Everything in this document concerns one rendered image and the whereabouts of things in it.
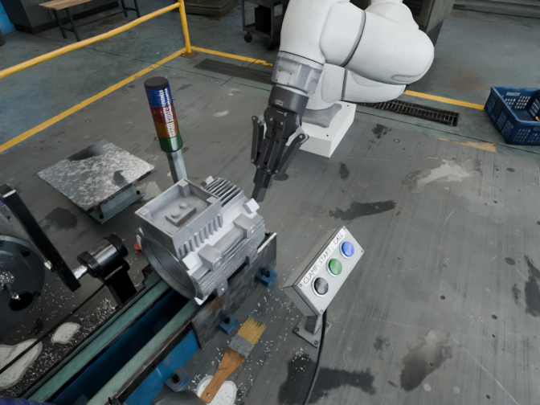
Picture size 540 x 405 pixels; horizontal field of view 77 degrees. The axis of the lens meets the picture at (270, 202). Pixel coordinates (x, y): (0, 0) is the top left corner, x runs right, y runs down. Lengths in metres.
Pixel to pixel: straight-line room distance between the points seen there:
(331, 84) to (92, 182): 0.86
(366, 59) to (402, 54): 0.07
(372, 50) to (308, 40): 0.12
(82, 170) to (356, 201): 0.88
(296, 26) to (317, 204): 0.63
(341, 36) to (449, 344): 0.71
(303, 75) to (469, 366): 0.71
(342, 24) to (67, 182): 0.88
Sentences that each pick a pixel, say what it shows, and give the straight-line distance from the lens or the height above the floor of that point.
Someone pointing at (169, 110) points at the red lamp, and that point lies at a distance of 0.93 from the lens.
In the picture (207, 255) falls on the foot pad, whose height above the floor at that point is 1.08.
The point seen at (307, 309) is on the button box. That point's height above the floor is 1.03.
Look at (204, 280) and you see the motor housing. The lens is 0.67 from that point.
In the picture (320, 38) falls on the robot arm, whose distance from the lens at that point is 0.66.
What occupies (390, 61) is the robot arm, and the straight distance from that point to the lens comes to 0.70.
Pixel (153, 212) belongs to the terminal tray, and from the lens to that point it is 0.69.
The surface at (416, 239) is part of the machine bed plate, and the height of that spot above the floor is 0.80.
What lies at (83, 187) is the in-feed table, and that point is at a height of 0.92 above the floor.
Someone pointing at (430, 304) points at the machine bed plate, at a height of 0.80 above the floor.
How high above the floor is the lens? 1.58
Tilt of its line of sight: 44 degrees down
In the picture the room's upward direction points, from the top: straight up
